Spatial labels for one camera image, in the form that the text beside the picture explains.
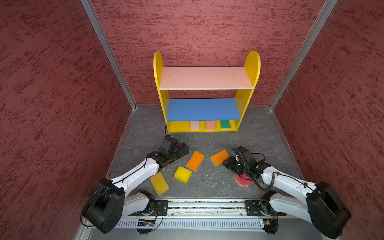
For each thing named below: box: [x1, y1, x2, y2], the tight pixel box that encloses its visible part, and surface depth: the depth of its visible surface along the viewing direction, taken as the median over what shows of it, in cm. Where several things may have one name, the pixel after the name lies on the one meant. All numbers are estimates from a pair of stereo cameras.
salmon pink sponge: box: [206, 120, 216, 130], surface depth 108 cm
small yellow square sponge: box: [173, 165, 193, 184], surface depth 85 cm
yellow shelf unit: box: [153, 50, 261, 133], surface depth 96 cm
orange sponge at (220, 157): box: [210, 149, 231, 167], surface depth 93 cm
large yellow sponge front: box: [150, 171, 170, 196], surface depth 82 cm
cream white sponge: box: [190, 121, 199, 130], surface depth 106 cm
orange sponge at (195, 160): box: [186, 150, 205, 172], surface depth 92 cm
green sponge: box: [221, 120, 231, 130], surface depth 108 cm
